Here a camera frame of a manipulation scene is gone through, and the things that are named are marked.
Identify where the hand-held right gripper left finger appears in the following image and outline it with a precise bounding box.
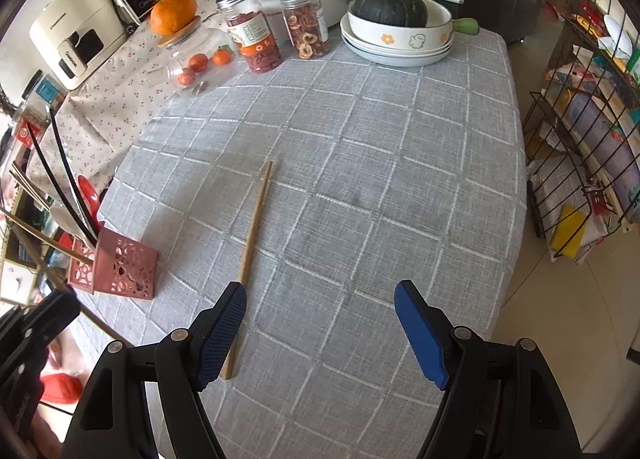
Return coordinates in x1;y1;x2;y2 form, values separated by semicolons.
60;280;248;459

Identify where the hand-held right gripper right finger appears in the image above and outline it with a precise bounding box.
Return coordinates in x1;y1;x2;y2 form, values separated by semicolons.
394;280;586;459

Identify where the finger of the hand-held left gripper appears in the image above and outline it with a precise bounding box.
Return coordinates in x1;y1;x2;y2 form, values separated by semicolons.
0;288;82;366

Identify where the red perforated utensil holder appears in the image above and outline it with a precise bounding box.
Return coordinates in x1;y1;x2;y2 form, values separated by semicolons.
66;226;160;301

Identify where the red plastic spoon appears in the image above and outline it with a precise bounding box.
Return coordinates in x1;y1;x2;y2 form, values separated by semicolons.
77;175;103;235

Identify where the black chopstick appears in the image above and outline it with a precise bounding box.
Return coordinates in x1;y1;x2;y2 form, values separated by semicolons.
47;106;103;242
24;118;93;250

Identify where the red plastic object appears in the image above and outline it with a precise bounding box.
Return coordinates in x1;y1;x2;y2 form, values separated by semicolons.
39;373;83;404

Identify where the pink cloth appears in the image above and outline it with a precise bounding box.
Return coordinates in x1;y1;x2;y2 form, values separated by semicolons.
42;334;96;380

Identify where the red printed box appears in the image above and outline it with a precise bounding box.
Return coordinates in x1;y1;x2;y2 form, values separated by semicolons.
15;119;41;145

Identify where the yellow packet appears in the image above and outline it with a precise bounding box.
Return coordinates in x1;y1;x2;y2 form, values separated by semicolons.
550;204;588;257

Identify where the grey checked tablecloth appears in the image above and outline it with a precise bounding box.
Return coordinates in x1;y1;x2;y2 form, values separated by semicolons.
75;29;528;459

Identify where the white plastic bag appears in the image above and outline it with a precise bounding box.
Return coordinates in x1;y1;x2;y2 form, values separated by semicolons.
527;154;611;265

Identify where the teal box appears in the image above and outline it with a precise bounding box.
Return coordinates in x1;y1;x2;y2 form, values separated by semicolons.
37;76;66;107

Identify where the white floral tablecloth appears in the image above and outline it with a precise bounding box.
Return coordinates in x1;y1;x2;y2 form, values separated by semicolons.
25;0;351;205

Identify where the white countertop appliance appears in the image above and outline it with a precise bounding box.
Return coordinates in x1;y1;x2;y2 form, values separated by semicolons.
28;0;126;90

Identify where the glass jar with wooden lid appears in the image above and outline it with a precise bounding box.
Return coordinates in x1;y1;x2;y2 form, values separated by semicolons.
159;14;241;97

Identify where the plastic jar of red berries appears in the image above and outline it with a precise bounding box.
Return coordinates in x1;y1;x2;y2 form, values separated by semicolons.
216;0;282;75

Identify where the plastic jar of dried rings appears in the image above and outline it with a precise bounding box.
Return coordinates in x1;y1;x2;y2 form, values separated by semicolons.
278;0;331;60

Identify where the large orange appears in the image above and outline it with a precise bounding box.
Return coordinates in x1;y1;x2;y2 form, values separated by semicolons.
150;0;199;36

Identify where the dark green squash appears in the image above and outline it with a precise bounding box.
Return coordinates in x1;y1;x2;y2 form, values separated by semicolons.
353;0;428;27

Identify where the black wire rack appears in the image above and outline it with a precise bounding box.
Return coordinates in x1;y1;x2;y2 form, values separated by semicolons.
522;9;640;260

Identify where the white bowl with green handle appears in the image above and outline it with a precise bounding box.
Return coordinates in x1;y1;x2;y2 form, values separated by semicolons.
347;2;481;47

